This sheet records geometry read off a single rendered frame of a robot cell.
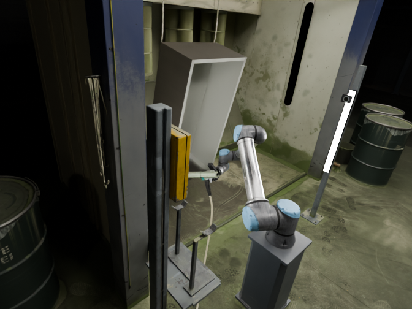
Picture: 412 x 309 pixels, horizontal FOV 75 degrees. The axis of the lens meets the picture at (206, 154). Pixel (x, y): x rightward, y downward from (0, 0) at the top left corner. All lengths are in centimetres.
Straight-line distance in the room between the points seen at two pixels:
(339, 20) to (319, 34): 26
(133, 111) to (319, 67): 280
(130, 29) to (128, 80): 21
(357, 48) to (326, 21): 49
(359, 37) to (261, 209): 247
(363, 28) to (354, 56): 29
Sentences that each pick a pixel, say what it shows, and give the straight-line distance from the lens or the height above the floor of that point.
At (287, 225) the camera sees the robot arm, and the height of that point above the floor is 82.
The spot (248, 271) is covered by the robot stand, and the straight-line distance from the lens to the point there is 207.
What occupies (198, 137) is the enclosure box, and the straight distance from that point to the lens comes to 284.
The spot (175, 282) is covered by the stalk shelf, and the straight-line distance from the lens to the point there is 138.
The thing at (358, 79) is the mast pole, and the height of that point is 153.
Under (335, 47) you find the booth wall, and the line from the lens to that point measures 367.
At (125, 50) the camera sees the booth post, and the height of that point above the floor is 174.
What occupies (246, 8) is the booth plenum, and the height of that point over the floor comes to 203.
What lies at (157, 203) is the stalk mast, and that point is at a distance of 97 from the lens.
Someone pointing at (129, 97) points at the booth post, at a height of 153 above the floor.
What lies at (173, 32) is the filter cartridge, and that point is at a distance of 337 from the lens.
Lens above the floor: 190
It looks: 27 degrees down
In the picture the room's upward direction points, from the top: 5 degrees clockwise
